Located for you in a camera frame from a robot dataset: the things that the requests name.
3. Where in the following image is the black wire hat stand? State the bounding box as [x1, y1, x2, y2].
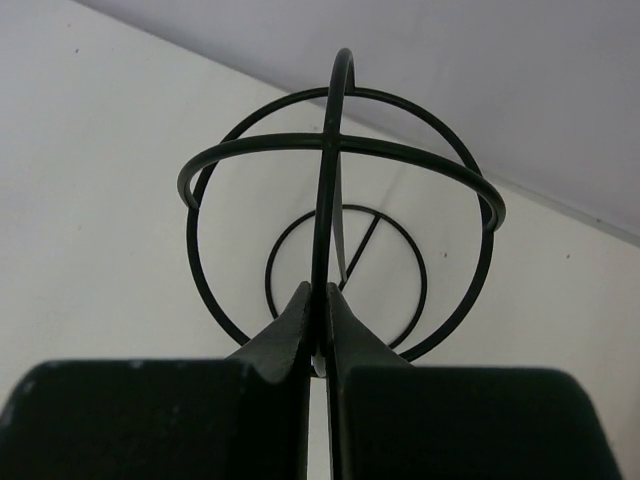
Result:
[177, 48, 506, 362]

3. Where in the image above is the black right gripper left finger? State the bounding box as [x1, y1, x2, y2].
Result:
[1, 283, 310, 479]

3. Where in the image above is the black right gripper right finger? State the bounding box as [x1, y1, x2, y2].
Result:
[326, 285, 621, 479]

